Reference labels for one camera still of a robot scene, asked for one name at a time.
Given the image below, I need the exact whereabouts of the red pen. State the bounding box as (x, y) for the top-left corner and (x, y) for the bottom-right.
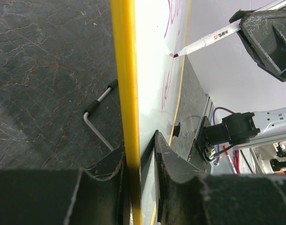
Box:
(223, 145), (238, 174)

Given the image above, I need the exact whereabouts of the yellow-framed whiteboard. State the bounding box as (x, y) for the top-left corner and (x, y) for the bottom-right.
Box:
(111, 0), (191, 225)

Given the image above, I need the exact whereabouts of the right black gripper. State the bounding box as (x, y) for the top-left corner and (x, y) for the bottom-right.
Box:
(238, 9), (286, 82)

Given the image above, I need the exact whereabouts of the purple whiteboard marker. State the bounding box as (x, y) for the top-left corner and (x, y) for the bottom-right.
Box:
(172, 0), (286, 58)

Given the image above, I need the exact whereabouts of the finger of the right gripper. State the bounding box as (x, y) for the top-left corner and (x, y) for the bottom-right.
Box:
(229, 0), (286, 23)

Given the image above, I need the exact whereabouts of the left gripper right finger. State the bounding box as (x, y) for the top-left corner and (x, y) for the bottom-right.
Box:
(154, 131), (286, 225)

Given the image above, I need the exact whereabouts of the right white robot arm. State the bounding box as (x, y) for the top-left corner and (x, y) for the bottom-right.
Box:
(194, 0), (286, 152)

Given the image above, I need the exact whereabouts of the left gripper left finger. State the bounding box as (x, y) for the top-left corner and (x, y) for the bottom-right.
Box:
(0, 146), (130, 225)

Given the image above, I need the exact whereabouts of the metal whiteboard stand leg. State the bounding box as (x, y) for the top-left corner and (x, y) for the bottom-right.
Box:
(83, 79), (118, 151)

